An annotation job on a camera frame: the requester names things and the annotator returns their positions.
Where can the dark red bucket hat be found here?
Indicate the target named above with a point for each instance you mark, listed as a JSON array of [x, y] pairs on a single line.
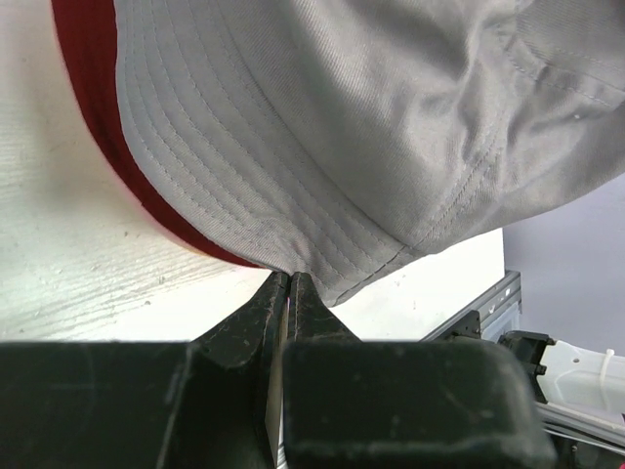
[[127, 161]]

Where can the aluminium table rail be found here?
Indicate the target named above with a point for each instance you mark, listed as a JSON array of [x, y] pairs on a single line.
[[496, 312]]

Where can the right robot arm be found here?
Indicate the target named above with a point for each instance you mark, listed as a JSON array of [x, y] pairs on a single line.
[[563, 374]]

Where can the grey bucket hat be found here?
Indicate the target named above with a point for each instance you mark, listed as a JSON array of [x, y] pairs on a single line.
[[347, 139]]

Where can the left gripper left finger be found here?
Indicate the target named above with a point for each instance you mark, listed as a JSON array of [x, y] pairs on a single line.
[[234, 388]]

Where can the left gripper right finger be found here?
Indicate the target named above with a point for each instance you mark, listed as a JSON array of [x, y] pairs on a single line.
[[309, 320]]

